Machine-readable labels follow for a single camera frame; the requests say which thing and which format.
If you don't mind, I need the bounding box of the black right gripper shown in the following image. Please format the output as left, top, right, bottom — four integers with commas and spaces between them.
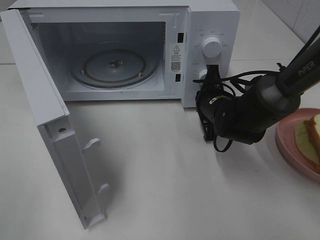
195, 64, 224, 142

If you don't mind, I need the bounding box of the pink round plate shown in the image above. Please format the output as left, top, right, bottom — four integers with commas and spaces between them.
275, 108, 320, 182

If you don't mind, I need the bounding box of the sandwich with lettuce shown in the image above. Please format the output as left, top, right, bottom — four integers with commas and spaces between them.
294, 114, 320, 174

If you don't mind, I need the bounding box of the white microwave door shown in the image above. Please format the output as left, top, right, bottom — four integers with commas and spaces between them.
0, 9, 105, 229

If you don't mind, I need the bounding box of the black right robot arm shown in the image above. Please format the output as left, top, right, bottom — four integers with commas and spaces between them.
195, 28, 320, 153

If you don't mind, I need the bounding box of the lower white timer knob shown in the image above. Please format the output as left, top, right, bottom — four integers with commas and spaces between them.
198, 69, 207, 84

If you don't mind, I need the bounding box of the warning label with QR code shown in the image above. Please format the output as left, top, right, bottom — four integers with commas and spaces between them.
169, 44, 183, 73

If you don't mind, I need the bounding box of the upper white power knob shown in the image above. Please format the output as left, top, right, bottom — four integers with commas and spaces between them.
201, 35, 223, 58

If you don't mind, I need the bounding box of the white microwave oven body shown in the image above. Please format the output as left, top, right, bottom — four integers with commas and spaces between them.
7, 0, 240, 108

